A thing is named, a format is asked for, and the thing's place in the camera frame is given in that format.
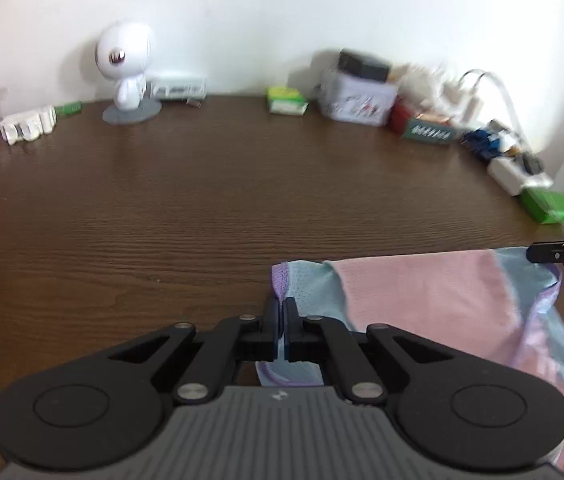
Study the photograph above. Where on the red box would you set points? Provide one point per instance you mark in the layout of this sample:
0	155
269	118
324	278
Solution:
400	114

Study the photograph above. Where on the small black box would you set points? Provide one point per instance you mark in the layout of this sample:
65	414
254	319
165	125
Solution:
364	65

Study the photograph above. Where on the small green item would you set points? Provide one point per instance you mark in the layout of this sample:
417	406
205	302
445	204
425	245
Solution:
67	109

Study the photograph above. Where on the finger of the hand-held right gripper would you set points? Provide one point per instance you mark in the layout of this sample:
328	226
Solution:
546	253

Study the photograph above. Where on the green and white box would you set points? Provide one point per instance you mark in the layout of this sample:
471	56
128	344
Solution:
287	100

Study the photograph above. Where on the white power strip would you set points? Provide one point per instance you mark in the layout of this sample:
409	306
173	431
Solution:
514	174

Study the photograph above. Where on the white round-headed robot figure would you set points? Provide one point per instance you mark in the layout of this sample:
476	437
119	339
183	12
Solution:
124	67

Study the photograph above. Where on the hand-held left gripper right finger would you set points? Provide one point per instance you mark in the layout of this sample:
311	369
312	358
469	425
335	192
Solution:
289	331

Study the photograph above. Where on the white flat electronic device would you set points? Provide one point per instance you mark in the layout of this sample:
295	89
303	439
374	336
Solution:
178	89

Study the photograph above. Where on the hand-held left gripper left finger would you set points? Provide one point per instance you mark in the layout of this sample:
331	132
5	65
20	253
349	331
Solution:
276	331

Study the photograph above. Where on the bright green box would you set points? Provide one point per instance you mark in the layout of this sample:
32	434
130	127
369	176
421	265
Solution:
550	207

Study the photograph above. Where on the blue small gadget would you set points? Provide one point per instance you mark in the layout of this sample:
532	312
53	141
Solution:
481	142

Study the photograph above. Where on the white printed tin box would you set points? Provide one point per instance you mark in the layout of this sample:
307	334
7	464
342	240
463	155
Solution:
356	100

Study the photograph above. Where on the pastel pink blue purple garment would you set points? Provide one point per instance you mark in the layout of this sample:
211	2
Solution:
411	290

